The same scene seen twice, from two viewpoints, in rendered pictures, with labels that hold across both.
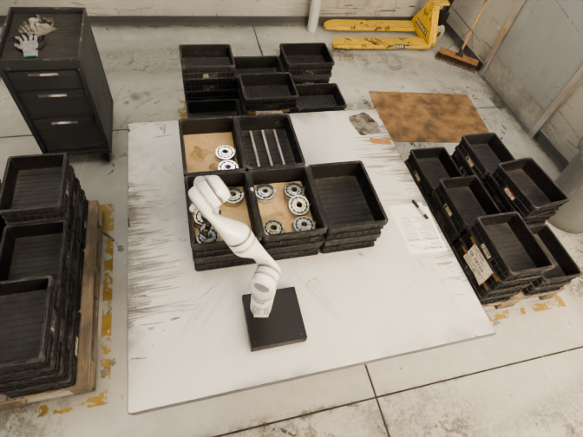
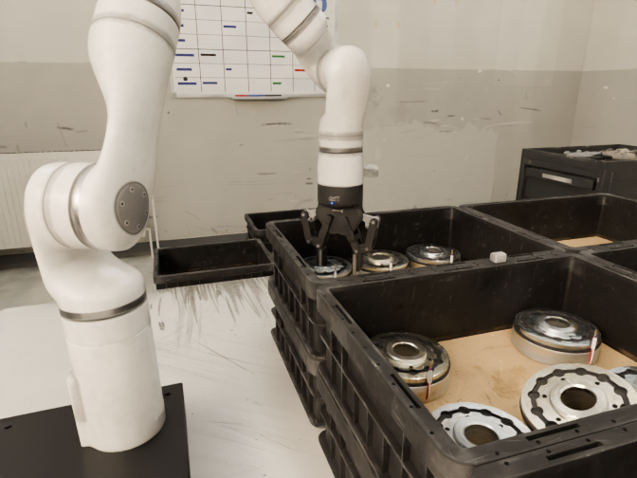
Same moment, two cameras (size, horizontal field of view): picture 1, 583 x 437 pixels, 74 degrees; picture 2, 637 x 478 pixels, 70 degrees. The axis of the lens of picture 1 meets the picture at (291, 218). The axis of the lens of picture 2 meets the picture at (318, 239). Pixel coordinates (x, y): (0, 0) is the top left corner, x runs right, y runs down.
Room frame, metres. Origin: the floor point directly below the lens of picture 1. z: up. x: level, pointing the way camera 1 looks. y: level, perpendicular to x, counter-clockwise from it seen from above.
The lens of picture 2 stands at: (0.96, -0.40, 1.15)
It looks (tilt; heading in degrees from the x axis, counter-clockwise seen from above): 18 degrees down; 95
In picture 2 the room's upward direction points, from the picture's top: straight up
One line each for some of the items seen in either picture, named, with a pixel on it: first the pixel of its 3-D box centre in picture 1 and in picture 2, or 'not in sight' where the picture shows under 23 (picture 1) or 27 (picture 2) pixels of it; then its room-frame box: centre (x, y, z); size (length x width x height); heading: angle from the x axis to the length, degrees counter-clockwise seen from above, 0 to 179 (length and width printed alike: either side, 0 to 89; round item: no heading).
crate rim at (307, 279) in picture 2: (221, 206); (401, 241); (1.04, 0.32, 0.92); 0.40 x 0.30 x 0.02; 23
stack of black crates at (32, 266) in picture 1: (43, 270); not in sight; (0.82, 1.25, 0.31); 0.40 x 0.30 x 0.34; 23
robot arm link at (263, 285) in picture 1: (265, 282); (92, 241); (0.67, 0.05, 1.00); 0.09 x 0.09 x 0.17; 80
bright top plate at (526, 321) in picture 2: (265, 191); (555, 327); (1.23, 0.15, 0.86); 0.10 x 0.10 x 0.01
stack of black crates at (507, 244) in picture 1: (494, 260); not in sight; (1.47, -1.30, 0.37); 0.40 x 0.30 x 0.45; 23
